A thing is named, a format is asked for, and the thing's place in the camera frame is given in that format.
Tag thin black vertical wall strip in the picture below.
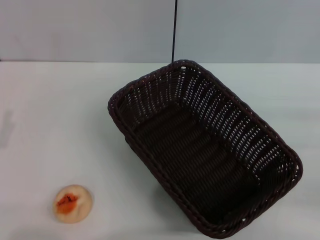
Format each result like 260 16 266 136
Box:
170 0 179 64

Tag black woven plastic basket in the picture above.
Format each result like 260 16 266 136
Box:
107 59 303 238

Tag round bun with orange filling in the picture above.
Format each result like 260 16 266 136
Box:
53 184 94 224

